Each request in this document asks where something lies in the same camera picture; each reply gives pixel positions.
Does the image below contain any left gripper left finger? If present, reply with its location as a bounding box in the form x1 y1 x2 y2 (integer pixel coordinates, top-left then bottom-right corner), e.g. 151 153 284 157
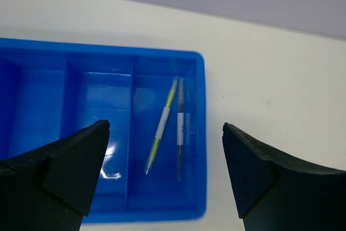
1 120 110 230

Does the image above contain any blue compartment tray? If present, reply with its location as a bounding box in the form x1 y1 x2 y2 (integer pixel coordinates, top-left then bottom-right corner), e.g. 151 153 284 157
0 37 208 224

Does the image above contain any black and white pen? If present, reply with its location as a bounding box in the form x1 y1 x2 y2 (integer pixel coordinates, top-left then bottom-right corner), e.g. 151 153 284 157
177 78 184 182

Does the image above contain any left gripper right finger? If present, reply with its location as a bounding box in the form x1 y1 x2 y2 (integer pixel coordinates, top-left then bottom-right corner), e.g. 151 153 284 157
222 123 345 230

